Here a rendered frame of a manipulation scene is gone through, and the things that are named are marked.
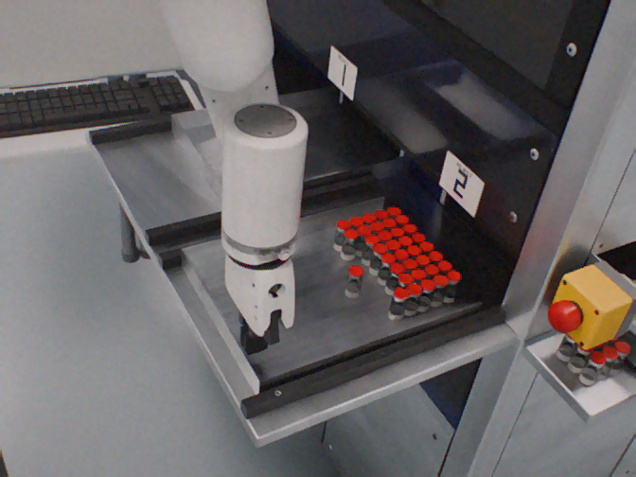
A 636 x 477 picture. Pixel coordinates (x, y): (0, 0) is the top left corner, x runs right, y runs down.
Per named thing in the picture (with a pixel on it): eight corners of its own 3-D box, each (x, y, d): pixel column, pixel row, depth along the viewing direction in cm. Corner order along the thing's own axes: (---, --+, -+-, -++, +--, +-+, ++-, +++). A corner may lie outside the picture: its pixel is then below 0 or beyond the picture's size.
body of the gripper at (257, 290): (310, 257, 83) (303, 327, 90) (270, 203, 89) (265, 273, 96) (248, 276, 79) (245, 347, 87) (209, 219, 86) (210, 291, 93)
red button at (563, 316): (562, 311, 97) (572, 289, 95) (584, 332, 95) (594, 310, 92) (539, 320, 96) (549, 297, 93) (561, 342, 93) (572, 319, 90)
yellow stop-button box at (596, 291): (585, 298, 102) (603, 258, 97) (624, 335, 98) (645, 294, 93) (543, 314, 99) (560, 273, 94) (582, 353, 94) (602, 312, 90)
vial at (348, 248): (350, 250, 116) (354, 226, 113) (357, 258, 115) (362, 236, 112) (337, 254, 115) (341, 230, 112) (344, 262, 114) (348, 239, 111)
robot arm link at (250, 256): (314, 239, 82) (311, 259, 84) (277, 193, 87) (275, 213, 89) (242, 259, 78) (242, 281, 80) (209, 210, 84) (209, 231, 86)
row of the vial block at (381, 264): (355, 238, 119) (359, 215, 116) (419, 314, 107) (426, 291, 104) (343, 241, 118) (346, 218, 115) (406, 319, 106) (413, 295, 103)
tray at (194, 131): (335, 99, 151) (337, 84, 148) (408, 171, 134) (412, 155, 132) (171, 132, 136) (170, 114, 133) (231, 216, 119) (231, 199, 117)
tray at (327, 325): (379, 213, 124) (383, 196, 122) (476, 320, 108) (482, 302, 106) (182, 266, 109) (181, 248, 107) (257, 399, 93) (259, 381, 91)
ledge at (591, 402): (592, 326, 112) (597, 316, 111) (660, 389, 104) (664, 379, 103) (521, 355, 106) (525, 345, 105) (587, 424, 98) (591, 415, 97)
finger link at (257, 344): (279, 326, 90) (276, 362, 95) (268, 308, 92) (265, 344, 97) (255, 334, 89) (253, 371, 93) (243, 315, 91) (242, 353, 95)
